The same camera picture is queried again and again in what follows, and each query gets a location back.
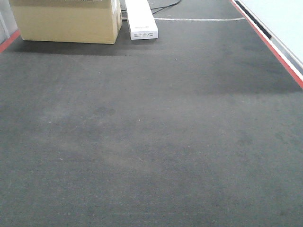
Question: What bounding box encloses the dark conveyor belt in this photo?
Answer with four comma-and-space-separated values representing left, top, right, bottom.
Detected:
0, 0, 303, 227

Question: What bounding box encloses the long white box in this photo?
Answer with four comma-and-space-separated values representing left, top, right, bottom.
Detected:
125, 0, 158, 40

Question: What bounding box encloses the large cardboard box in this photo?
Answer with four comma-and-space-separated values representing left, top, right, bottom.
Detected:
9, 0, 122, 44

